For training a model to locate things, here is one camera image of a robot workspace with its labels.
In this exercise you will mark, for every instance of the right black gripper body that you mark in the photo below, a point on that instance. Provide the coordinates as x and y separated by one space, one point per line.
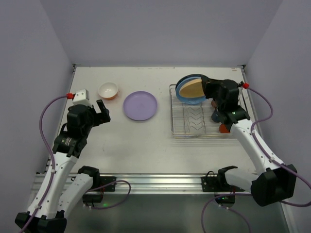
209 88

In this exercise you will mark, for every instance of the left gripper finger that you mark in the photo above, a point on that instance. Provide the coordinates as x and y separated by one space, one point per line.
103 117
101 106

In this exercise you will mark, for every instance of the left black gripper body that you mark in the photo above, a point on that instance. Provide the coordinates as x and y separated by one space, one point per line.
101 116

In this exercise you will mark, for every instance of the yellow plate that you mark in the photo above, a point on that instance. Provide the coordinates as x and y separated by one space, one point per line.
192 89

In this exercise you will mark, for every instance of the orange bowl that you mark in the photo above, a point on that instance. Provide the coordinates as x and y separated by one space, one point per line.
108 90

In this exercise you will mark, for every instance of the light blue plate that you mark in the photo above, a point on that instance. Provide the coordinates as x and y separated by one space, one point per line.
190 101

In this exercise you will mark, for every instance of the purple plate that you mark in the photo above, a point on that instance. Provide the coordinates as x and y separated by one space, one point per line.
140 106

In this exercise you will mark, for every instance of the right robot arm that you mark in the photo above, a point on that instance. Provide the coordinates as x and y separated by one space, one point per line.
274 181

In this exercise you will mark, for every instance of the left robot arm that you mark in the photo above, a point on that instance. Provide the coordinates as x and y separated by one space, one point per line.
49 211

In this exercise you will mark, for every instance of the dark teal plate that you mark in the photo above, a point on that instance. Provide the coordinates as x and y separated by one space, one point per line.
187 75

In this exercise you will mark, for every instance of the pink mug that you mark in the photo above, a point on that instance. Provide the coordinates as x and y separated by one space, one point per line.
213 104

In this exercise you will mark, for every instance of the blue mug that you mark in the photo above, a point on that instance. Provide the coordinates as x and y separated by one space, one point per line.
216 117

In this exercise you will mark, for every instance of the orange mug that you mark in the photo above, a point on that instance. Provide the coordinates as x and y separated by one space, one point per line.
223 129

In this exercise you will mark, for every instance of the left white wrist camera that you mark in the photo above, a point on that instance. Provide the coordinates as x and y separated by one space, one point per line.
80 97

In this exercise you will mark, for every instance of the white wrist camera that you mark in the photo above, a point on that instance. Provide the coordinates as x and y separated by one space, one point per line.
243 85
80 97

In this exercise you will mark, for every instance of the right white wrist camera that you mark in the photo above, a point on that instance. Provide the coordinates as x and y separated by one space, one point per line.
243 85

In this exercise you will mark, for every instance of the wire dish rack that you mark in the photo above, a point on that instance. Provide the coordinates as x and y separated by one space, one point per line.
193 121

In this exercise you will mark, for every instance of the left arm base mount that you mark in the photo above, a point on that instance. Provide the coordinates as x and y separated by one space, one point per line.
97 195

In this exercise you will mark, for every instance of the aluminium mounting rail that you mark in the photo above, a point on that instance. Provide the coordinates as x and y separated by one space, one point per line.
169 184

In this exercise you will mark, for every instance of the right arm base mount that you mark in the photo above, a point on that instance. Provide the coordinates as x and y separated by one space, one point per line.
213 182

